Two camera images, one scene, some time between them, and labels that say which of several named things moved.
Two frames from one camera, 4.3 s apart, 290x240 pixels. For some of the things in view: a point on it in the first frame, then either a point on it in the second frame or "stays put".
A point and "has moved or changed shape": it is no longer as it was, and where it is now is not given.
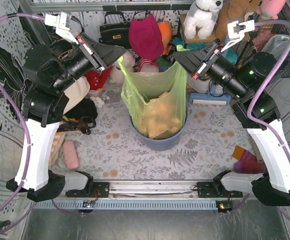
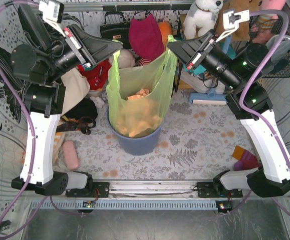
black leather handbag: (115, 34) stays put
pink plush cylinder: (70, 154) stays put
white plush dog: (202, 16) stays put
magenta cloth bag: (145, 37) stays put
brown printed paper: (160, 116) -> (138, 114)
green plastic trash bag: (157, 100) has moved or changed shape
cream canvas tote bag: (76, 91) stays put
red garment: (96, 79) stays put
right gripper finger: (197, 73) -> (196, 60)
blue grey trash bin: (161, 144) -> (136, 146)
